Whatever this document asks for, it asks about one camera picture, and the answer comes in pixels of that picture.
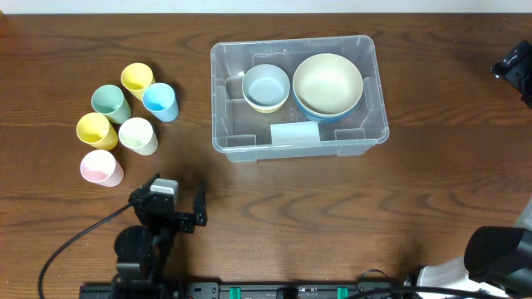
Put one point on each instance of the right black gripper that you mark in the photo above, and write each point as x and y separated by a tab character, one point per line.
522	78

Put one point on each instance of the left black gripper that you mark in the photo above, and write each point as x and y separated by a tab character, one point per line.
185	224

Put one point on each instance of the yellow small bowl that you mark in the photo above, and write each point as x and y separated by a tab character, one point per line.
266	109

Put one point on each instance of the light blue small bowl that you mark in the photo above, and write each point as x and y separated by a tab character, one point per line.
266	86

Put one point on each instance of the dark blue bowl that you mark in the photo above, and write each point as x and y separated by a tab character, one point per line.
324	120
305	110

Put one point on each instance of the beige large bowl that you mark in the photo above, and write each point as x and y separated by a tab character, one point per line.
328	84

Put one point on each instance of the white small bowl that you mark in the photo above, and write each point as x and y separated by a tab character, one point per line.
246	100

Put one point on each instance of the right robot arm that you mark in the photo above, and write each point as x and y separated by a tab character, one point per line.
497	260

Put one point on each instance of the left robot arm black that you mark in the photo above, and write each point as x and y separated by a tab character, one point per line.
143	250

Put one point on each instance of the clear plastic storage container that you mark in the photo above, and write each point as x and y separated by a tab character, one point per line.
243	134

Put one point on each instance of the cream white cup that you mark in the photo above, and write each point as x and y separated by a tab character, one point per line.
137	134

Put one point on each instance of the pink cup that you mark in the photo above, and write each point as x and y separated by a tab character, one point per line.
101	167

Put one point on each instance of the blue cup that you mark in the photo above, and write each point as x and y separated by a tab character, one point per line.
160	100

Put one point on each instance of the yellow cup at front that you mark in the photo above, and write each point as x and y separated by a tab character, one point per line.
96	130

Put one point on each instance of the yellow cup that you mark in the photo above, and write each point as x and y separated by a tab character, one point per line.
136	78
96	130

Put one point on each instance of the green cup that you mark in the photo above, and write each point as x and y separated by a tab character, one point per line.
110	101

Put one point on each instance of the yellow cup at back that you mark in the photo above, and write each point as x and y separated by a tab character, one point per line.
136	78

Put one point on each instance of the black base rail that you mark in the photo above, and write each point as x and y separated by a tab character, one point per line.
213	290

